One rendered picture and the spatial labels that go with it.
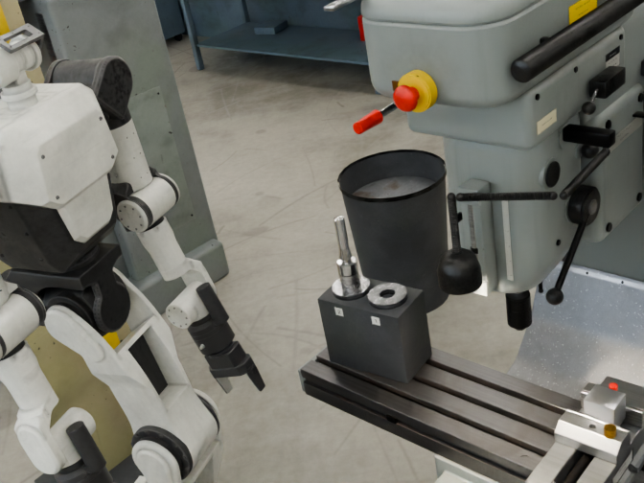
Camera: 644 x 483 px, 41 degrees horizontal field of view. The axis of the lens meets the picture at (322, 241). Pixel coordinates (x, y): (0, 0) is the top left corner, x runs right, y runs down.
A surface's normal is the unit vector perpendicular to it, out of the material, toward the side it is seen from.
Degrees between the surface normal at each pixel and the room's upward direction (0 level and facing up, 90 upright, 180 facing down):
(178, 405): 80
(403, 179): 0
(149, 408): 90
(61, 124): 45
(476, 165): 90
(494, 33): 90
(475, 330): 0
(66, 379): 90
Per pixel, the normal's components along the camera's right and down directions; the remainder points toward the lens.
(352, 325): -0.56, 0.49
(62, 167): 0.90, 0.07
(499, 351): -0.17, -0.86
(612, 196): 0.74, 0.22
